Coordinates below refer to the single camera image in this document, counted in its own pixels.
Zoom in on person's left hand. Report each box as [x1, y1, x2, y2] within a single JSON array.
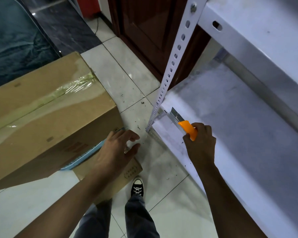
[[97, 128, 141, 184]]

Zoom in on person's right hand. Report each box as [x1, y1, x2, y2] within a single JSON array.
[[183, 122, 217, 169]]

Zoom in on orange utility knife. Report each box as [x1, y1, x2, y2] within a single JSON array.
[[170, 107, 198, 142]]

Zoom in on white metal shelving rack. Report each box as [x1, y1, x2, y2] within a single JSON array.
[[145, 0, 298, 238]]

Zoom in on large brown cardboard box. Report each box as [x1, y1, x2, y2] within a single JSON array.
[[0, 51, 125, 192]]

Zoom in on person's right forearm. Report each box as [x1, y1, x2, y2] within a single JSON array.
[[194, 163, 266, 238]]

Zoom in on person's left forearm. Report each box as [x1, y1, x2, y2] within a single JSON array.
[[15, 171, 117, 238]]

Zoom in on person's grey trouser legs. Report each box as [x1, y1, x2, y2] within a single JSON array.
[[75, 196, 159, 238]]

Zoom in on small printed brown carton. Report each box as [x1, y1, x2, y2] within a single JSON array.
[[72, 156, 143, 204]]

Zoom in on black and white sneaker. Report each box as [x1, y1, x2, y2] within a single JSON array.
[[130, 178, 145, 198]]

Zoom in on dark wooden door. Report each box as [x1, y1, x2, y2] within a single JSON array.
[[108, 0, 211, 90]]

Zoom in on teal fabric chair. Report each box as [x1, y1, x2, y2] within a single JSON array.
[[0, 0, 60, 91]]

